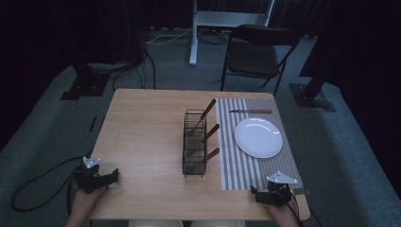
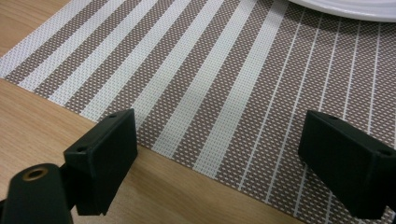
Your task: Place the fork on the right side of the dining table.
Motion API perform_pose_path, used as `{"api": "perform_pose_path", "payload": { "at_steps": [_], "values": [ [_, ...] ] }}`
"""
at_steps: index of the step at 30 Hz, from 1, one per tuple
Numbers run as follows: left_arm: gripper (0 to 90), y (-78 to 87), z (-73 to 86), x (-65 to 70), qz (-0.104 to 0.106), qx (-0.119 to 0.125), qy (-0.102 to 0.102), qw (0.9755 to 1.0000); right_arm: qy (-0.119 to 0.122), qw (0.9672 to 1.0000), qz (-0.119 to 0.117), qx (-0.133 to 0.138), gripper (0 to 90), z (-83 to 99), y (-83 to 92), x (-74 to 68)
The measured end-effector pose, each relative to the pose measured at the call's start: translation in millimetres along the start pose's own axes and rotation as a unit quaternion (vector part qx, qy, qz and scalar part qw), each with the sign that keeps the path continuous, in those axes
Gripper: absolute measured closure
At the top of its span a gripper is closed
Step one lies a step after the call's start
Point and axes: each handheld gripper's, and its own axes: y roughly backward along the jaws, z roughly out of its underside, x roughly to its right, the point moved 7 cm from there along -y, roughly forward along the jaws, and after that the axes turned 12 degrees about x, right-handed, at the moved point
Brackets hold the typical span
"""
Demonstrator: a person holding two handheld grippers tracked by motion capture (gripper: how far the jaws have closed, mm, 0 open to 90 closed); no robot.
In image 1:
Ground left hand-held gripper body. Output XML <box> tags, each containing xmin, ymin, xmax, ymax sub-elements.
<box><xmin>73</xmin><ymin>156</ymin><xmax>110</xmax><ymax>194</ymax></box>

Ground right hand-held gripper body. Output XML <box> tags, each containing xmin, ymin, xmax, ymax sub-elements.
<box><xmin>264</xmin><ymin>170</ymin><xmax>299</xmax><ymax>209</ymax></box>

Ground person's left hand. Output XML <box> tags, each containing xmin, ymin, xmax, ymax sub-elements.
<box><xmin>70</xmin><ymin>184</ymin><xmax>108</xmax><ymax>221</ymax></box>

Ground person's right hand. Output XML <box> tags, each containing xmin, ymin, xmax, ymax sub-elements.
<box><xmin>267</xmin><ymin>195</ymin><xmax>301</xmax><ymax>227</ymax></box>

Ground grey striped placemat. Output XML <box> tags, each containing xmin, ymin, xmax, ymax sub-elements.
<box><xmin>215</xmin><ymin>97</ymin><xmax>305</xmax><ymax>192</ymax></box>

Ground white round plate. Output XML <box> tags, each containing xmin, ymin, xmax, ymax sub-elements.
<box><xmin>234</xmin><ymin>116</ymin><xmax>284</xmax><ymax>160</ymax></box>

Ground black folding chair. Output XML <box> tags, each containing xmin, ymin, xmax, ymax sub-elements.
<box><xmin>219</xmin><ymin>24</ymin><xmax>301</xmax><ymax>97</ymax></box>

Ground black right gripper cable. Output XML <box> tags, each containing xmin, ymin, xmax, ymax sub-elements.
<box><xmin>282</xmin><ymin>190</ymin><xmax>324</xmax><ymax>227</ymax></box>

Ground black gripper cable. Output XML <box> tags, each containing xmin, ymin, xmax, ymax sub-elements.
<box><xmin>282</xmin><ymin>190</ymin><xmax>324</xmax><ymax>227</ymax></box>
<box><xmin>9</xmin><ymin>152</ymin><xmax>94</xmax><ymax>218</ymax></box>

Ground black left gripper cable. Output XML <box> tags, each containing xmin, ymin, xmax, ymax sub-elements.
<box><xmin>9</xmin><ymin>152</ymin><xmax>94</xmax><ymax>218</ymax></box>

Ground short wooden-handled utensil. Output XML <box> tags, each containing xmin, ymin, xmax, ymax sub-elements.
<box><xmin>187</xmin><ymin>147</ymin><xmax>220</xmax><ymax>173</ymax></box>

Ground black wire cutlery rack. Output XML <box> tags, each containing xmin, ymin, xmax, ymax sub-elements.
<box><xmin>182</xmin><ymin>108</ymin><xmax>208</xmax><ymax>178</ymax></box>

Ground wooden-handled spoon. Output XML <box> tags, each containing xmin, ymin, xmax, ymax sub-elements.
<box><xmin>184</xmin><ymin>123</ymin><xmax>220</xmax><ymax>158</ymax></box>

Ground wooden-handled knife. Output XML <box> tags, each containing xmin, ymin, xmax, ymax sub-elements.
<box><xmin>228</xmin><ymin>109</ymin><xmax>273</xmax><ymax>114</ymax></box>

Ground wooden-handled fork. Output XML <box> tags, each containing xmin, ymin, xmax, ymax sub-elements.
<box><xmin>187</xmin><ymin>97</ymin><xmax>218</xmax><ymax>137</ymax></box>

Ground black stand with base plate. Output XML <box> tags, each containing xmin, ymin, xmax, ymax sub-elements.
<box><xmin>288</xmin><ymin>31</ymin><xmax>338</xmax><ymax>114</ymax></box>
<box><xmin>60</xmin><ymin>46</ymin><xmax>112</xmax><ymax>101</ymax></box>

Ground black floor cables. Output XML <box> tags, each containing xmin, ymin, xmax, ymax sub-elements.
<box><xmin>112</xmin><ymin>27</ymin><xmax>228</xmax><ymax>91</ymax></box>

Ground white floor cable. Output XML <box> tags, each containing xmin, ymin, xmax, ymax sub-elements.
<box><xmin>146</xmin><ymin>27</ymin><xmax>194</xmax><ymax>46</ymax></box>

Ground white desk frame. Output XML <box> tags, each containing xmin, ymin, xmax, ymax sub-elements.
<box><xmin>188</xmin><ymin>0</ymin><xmax>276</xmax><ymax>66</ymax></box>

